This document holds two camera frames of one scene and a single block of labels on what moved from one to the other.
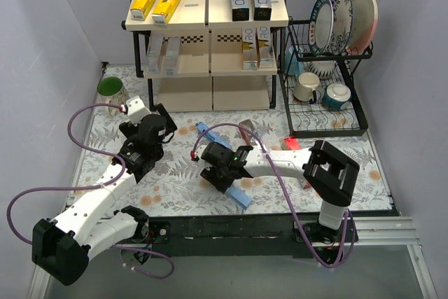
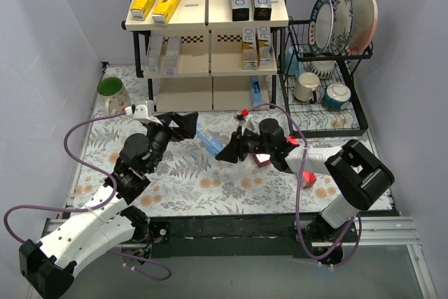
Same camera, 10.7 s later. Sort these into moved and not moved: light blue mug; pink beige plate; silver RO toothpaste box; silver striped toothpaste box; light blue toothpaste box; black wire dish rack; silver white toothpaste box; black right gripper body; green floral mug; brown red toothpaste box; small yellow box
Moved: light blue toothpaste box; black right gripper body; brown red toothpaste box
Not moved: pink beige plate; silver white toothpaste box; small yellow box; silver RO toothpaste box; light blue mug; green floral mug; silver striped toothpaste box; black wire dish rack
